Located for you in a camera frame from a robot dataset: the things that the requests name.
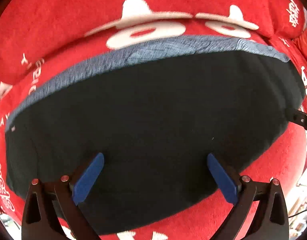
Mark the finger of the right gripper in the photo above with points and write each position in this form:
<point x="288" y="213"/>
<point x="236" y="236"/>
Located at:
<point x="297" y="117"/>

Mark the black pants grey waistband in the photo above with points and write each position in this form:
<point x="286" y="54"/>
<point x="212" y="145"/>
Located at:
<point x="155" y="110"/>

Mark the red blanket white print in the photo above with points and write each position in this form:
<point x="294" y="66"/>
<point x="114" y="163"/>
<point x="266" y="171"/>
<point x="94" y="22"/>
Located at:
<point x="42" y="38"/>

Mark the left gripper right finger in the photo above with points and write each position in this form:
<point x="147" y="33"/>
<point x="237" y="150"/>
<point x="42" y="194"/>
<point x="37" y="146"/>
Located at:
<point x="271" y="218"/>

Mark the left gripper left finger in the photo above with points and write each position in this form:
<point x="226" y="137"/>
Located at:
<point x="40" y="220"/>

